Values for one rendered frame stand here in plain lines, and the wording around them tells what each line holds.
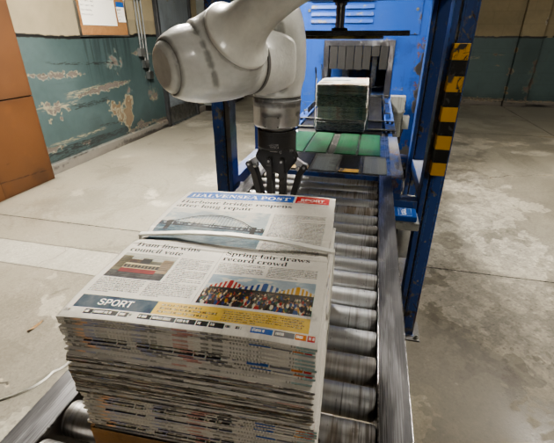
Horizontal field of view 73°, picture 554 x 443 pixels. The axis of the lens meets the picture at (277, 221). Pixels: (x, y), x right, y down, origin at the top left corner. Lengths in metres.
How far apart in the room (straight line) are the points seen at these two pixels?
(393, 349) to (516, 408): 1.19
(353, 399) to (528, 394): 1.37
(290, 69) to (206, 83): 0.18
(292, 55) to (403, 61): 3.16
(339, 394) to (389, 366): 0.11
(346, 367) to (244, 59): 0.51
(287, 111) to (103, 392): 0.51
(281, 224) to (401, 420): 0.33
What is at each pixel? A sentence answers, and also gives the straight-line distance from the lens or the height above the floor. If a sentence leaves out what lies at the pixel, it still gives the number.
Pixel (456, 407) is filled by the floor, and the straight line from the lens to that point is 1.78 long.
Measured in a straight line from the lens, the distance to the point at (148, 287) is 0.47.
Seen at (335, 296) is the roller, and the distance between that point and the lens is 0.84.
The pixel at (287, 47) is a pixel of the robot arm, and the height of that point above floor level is 1.28.
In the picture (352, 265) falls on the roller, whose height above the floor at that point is 0.79.
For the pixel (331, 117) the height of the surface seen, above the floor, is 0.88.
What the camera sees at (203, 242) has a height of 1.03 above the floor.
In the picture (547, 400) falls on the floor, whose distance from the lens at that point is 1.97.
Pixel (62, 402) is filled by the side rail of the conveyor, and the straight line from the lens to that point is 0.71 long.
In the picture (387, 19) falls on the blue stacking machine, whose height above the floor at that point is 1.42.
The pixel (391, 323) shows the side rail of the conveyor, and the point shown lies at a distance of 0.78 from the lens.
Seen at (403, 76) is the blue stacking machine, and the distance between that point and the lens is 3.83.
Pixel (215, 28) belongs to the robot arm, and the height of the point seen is 1.30.
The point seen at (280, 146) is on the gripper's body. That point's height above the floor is 1.11.
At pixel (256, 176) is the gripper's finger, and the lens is 0.78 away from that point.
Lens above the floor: 1.30
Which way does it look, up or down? 26 degrees down
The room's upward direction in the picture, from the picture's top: straight up
